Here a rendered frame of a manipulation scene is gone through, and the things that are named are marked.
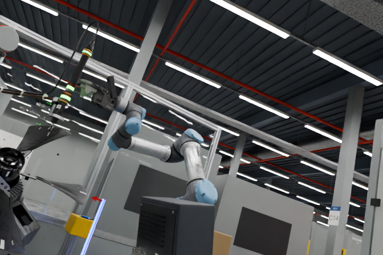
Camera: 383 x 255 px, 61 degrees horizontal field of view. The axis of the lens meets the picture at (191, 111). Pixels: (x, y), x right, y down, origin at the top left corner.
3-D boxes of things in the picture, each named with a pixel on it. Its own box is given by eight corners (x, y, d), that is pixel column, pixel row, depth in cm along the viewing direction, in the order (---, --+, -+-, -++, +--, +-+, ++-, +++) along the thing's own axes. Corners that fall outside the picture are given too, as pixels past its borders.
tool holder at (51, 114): (41, 113, 146) (51, 94, 149) (52, 119, 152) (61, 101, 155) (54, 116, 142) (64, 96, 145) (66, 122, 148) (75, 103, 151)
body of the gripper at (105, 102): (92, 100, 152) (115, 111, 157) (98, 84, 155) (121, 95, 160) (88, 103, 159) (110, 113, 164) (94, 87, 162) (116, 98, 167)
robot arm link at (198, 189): (200, 223, 148) (187, 148, 194) (222, 204, 143) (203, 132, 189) (180, 213, 143) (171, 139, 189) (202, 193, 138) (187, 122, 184)
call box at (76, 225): (62, 231, 175) (70, 212, 178) (80, 236, 179) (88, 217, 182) (68, 237, 161) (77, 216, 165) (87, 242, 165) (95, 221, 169)
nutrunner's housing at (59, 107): (47, 120, 145) (88, 37, 160) (53, 124, 148) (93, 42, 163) (53, 122, 143) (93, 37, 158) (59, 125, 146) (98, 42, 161)
